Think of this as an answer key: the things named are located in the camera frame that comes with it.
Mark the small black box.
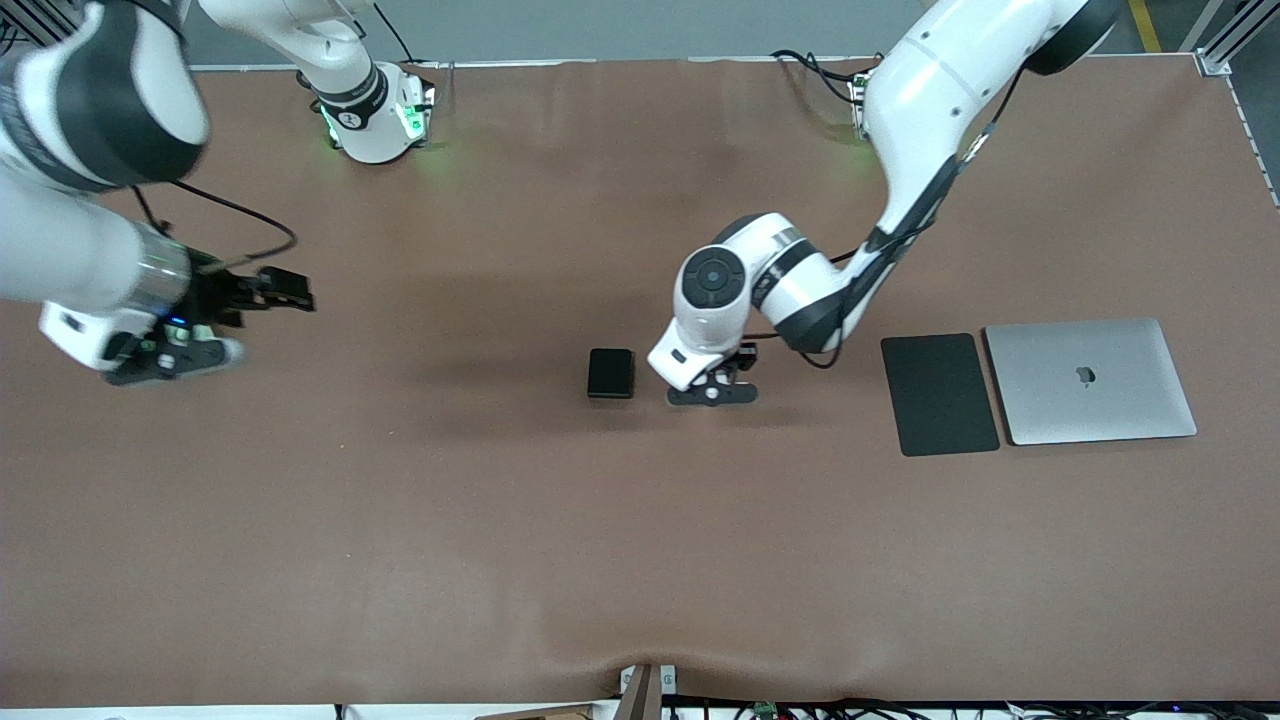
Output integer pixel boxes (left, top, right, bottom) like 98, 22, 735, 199
586, 347, 637, 401

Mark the black mouse pad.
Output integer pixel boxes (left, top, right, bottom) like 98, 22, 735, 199
880, 333, 1001, 458

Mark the brown table cover mat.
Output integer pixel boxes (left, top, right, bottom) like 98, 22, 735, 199
0, 55, 1280, 709

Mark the silver laptop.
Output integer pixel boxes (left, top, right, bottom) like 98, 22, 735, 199
984, 318, 1199, 447

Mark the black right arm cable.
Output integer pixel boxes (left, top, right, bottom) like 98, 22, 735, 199
130, 178, 299, 277

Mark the black base cable bundle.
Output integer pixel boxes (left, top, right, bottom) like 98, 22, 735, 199
770, 48, 883, 101

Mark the aluminium frame post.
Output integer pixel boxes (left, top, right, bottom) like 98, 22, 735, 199
0, 0, 76, 49
1193, 0, 1280, 79

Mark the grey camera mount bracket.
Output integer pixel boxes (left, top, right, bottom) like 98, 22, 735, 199
618, 663, 679, 720

